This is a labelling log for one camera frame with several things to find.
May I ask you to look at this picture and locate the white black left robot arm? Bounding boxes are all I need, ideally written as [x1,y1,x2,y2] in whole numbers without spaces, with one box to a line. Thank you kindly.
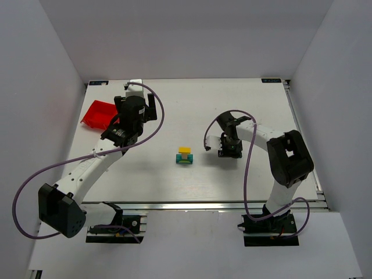
[38,94,157,238]

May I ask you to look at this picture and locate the blue label sticker left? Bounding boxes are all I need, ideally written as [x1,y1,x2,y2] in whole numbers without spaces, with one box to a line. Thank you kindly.
[88,80,109,86]

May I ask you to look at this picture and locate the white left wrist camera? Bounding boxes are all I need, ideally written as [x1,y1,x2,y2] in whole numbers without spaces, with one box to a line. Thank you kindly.
[124,79,144,99]

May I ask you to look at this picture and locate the yellow wood block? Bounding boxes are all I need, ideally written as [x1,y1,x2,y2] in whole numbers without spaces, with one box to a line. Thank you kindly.
[178,146,191,154]

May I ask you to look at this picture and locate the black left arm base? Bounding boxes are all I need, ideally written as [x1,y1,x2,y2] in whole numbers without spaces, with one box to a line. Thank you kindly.
[83,202,147,244]

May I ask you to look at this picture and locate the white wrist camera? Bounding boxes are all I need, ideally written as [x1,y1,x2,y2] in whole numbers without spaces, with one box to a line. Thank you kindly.
[203,135,222,151]
[124,79,144,99]

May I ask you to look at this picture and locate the red plastic bin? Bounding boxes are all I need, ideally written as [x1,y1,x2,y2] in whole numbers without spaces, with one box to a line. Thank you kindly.
[80,100,117,130]

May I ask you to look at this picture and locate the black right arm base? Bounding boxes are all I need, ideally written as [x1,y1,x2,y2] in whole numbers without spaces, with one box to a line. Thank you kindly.
[237,214,299,247]

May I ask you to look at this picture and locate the blue label sticker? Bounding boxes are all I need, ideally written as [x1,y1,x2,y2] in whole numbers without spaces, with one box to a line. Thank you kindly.
[88,80,109,86]
[261,78,282,83]

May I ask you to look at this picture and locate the blue label sticker right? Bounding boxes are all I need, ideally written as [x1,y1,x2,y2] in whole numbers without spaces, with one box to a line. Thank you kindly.
[261,78,282,83]

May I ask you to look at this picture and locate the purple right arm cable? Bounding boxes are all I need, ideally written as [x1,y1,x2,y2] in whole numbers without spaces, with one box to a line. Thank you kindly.
[203,109,310,239]

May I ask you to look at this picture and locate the long teal wood block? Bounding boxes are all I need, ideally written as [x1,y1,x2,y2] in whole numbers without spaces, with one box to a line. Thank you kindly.
[176,153,194,164]

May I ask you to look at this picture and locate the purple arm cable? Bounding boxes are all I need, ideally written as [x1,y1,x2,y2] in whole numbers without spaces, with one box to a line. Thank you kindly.
[13,82,166,244]
[203,109,310,239]

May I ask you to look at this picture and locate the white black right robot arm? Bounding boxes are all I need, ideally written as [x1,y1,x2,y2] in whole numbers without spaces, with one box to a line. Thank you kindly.
[216,110,314,221]

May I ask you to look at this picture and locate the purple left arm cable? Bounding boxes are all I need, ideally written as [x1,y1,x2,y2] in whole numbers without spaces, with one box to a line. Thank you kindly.
[13,82,166,244]

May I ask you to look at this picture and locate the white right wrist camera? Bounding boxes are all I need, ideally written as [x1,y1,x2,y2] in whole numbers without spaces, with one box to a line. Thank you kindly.
[203,135,222,151]

